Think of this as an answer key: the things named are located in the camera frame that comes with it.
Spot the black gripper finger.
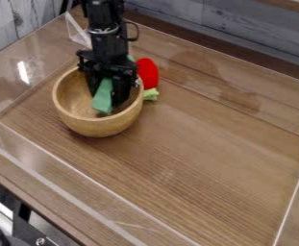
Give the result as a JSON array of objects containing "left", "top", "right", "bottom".
[
  {"left": 84, "top": 70, "right": 108, "bottom": 96},
  {"left": 112, "top": 76, "right": 132, "bottom": 108}
]

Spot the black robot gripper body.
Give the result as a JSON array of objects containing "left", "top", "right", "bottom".
[{"left": 76, "top": 28, "right": 139, "bottom": 86}]

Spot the green rectangular block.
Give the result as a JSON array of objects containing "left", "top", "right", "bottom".
[{"left": 91, "top": 78, "right": 114, "bottom": 114}]

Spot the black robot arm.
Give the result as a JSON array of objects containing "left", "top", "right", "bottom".
[{"left": 76, "top": 0, "right": 140, "bottom": 107}]

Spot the brown wooden bowl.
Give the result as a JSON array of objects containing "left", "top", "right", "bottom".
[{"left": 50, "top": 64, "right": 146, "bottom": 138}]

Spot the red plush strawberry toy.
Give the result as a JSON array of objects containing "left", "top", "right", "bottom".
[{"left": 136, "top": 58, "right": 159, "bottom": 101}]

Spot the clear acrylic tray wall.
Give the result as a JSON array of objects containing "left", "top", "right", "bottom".
[{"left": 0, "top": 121, "right": 199, "bottom": 246}]

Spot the black table clamp mount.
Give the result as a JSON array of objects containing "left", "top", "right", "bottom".
[{"left": 12, "top": 203, "right": 59, "bottom": 246}]

